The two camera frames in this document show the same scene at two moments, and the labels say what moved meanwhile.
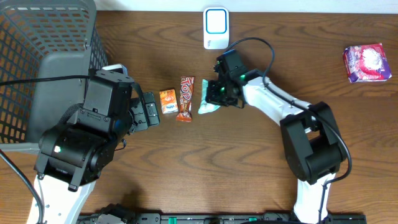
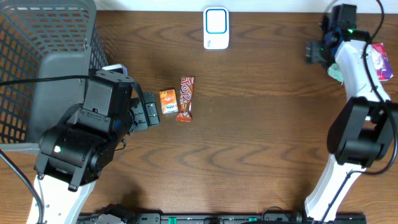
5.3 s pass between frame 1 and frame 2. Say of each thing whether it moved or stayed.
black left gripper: stayed
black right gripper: moved
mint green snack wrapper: moved
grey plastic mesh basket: stayed
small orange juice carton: stayed
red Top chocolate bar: stayed
